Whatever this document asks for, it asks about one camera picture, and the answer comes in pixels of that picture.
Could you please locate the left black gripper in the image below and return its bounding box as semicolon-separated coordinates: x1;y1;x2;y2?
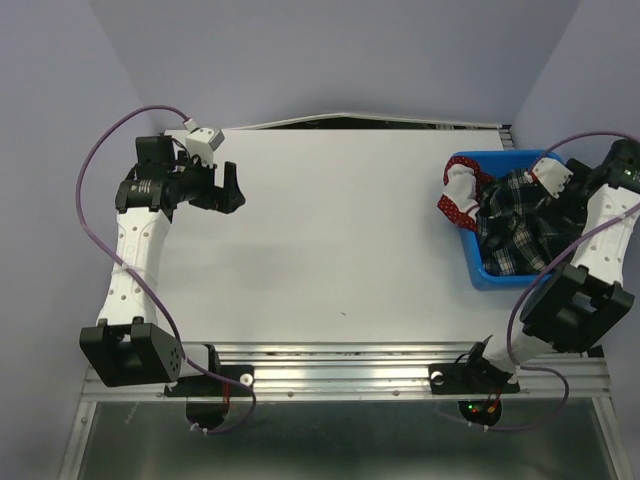
169;150;246;214

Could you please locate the navy plaid pleated skirt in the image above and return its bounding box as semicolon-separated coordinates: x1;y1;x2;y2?
476;169;587;276

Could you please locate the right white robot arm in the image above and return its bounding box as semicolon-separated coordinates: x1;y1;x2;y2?
460;138;639;390

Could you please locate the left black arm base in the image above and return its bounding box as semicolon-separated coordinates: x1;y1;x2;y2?
163;364;255;435

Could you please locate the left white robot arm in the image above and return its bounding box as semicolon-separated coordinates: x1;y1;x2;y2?
79;128;246;387

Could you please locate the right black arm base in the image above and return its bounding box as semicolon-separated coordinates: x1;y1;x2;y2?
429;362;520;427

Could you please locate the red polka dot skirt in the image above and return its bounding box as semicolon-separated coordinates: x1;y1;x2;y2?
437;155;494;233

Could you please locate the blue plastic bin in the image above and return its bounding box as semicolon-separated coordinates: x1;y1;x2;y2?
437;150;585;290

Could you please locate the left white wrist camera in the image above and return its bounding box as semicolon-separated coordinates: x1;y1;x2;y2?
185;127;225;169

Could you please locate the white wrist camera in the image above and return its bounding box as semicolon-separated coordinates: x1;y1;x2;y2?
185;127;225;169
530;157;573;199

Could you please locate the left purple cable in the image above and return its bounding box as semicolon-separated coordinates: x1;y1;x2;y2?
74;104;259;435

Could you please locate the purple cable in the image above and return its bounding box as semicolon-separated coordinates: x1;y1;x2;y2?
437;131;640;432
74;104;259;435

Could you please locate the aluminium rail frame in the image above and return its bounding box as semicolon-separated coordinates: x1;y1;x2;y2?
60;343;632;479

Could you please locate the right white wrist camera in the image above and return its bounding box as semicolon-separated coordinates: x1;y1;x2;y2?
530;157;573;199

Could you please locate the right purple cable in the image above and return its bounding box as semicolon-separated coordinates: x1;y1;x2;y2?
437;131;640;432

